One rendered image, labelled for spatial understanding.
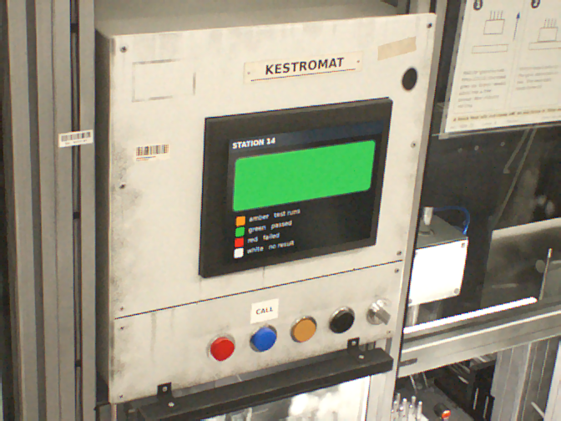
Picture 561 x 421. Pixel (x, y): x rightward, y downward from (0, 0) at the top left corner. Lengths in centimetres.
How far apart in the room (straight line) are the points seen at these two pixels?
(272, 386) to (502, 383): 79
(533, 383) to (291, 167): 94
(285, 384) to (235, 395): 7
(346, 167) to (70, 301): 36
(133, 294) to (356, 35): 40
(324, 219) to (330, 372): 22
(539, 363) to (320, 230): 82
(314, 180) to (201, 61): 21
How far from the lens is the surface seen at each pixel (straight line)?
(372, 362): 143
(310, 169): 125
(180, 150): 119
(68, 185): 116
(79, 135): 114
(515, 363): 202
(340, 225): 131
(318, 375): 139
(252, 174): 121
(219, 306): 130
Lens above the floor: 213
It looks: 25 degrees down
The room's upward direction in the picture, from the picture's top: 4 degrees clockwise
